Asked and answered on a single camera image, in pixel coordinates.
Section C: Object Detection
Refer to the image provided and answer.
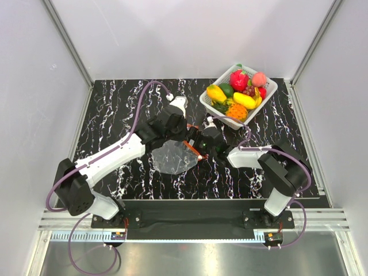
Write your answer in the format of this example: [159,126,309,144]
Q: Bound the red dragon fruit toy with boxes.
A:
[229,70,249,92]

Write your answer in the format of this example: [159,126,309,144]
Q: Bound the aluminium frame rail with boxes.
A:
[293,209,351,231]

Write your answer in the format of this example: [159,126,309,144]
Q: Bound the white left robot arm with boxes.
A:
[54,101,187,228]

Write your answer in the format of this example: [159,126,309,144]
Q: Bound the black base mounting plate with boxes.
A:
[91,199,295,242]

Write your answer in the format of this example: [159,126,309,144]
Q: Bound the orange pineapple toy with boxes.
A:
[225,103,248,122]

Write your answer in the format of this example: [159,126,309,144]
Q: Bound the green avocado toy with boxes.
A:
[219,83,234,98]

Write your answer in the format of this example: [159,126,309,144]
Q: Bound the pink peach toy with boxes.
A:
[251,72,267,87]

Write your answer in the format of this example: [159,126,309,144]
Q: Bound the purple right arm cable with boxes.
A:
[206,114,313,250]

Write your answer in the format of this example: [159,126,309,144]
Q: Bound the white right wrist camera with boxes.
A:
[204,116,217,131]

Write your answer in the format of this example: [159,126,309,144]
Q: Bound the white slotted cable duct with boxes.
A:
[50,231,126,243]

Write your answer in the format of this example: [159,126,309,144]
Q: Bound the clear zip top bag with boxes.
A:
[151,137,208,175]

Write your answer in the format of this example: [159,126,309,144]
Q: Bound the red strawberry toy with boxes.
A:
[258,87,267,100]

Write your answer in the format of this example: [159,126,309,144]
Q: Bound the yellow orange papaya toy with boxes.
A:
[206,85,227,104]

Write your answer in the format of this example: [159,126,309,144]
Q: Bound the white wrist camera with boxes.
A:
[204,116,217,131]
[166,94,188,117]

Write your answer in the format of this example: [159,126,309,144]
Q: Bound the yellow banana toy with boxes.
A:
[253,87,262,108]

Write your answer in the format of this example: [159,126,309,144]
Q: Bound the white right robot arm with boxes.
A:
[186,124,312,228]

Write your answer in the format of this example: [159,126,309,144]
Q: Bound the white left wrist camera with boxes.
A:
[166,94,188,117]

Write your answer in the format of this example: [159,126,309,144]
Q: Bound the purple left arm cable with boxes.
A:
[45,80,173,273]

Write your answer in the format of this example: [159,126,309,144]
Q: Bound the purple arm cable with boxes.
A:
[206,114,313,250]
[45,80,173,273]

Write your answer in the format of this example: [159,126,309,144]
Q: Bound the purple grape bunch toy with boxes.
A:
[242,85,255,97]

